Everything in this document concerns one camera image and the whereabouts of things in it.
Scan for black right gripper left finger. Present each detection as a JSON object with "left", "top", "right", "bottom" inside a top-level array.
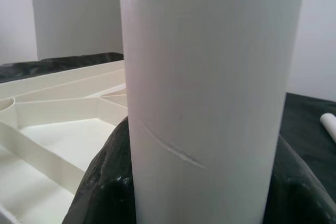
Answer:
[{"left": 64, "top": 118, "right": 138, "bottom": 224}]

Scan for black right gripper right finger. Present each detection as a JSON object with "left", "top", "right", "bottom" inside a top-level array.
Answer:
[{"left": 261, "top": 132, "right": 336, "bottom": 224}]

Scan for white plastic table leg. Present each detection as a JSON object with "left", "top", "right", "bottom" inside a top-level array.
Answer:
[
  {"left": 319, "top": 113, "right": 336, "bottom": 142},
  {"left": 117, "top": 0, "right": 308, "bottom": 224}
]

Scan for white plastic table top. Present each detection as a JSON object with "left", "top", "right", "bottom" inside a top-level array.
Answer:
[{"left": 0, "top": 60, "right": 130, "bottom": 224}]

